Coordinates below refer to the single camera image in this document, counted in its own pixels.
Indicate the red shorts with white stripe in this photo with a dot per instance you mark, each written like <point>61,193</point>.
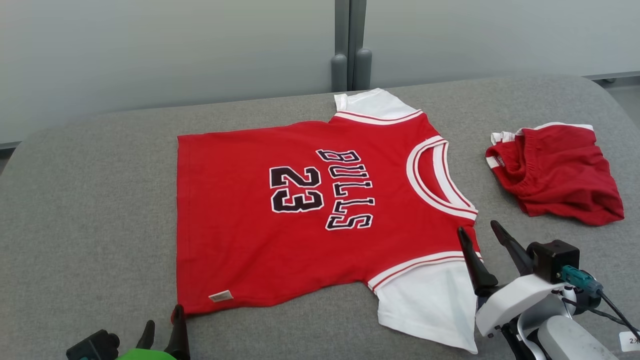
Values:
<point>560,175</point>

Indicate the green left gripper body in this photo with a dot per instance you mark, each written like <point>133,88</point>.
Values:
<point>145,355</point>

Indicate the grey partition base rail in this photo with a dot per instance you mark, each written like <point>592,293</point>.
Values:
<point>10,146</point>
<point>612,76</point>

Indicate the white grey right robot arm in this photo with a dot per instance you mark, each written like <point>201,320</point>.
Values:
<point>570,342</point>

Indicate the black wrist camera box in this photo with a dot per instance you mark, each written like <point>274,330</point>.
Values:
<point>552,260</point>
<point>92,346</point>

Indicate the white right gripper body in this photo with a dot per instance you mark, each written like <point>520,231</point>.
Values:
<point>515,300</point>

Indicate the grey partition post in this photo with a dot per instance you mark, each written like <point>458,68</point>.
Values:
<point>339,72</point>
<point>362,70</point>

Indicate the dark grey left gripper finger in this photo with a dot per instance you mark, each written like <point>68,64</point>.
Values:
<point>179,340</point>
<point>146,337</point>

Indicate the red Bulls 23 jersey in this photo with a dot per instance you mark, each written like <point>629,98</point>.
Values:
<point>240,240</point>

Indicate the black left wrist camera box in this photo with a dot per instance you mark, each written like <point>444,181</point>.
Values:
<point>92,346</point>

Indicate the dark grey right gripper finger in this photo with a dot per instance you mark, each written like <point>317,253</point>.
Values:
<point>475,265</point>
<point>515,250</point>

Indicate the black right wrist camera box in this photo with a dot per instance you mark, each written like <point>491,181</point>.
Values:
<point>552,260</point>

